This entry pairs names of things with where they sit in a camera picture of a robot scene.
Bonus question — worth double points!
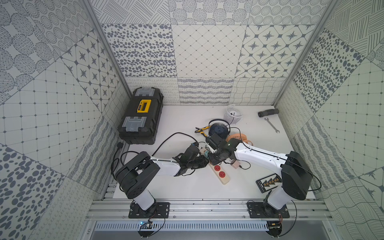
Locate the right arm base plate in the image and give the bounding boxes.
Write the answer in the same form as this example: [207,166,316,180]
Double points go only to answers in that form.
[247,200,290,219]

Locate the silver wrench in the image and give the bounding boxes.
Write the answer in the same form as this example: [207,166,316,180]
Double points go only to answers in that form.
[264,118,280,134]

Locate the aluminium mounting rail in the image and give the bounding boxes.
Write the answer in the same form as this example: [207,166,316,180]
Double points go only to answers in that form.
[83,200,335,236]

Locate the black orange fan cable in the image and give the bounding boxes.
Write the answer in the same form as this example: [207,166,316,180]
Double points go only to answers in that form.
[223,158,253,171]

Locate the black power strip cable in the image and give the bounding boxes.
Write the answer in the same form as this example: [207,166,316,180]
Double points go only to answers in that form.
[110,131,199,182]

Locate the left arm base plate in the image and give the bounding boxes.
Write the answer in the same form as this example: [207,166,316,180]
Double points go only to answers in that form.
[129,202,171,219]

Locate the beige red power strip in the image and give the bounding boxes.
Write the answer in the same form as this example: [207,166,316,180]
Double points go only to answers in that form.
[209,164,230,185]

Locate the brown pink USB charger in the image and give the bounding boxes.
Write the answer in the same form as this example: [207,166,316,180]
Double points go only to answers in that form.
[232,161,240,169]

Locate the black drill bit case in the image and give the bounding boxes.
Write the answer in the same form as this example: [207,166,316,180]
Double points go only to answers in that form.
[256,174,282,194]

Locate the yellow black pliers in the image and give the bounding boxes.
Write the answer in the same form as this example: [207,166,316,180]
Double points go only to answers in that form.
[195,126,211,133]

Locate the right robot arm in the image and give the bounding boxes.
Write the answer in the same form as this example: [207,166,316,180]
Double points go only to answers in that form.
[206,134,313,212]

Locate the black yellow toolbox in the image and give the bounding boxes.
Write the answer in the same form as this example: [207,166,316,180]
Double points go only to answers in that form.
[118,87,164,145]

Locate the navy blue desk fan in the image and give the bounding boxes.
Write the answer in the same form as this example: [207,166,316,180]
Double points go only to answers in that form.
[209,119,231,140]

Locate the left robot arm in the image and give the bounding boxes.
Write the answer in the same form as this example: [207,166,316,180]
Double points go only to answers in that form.
[112,143,209,212]

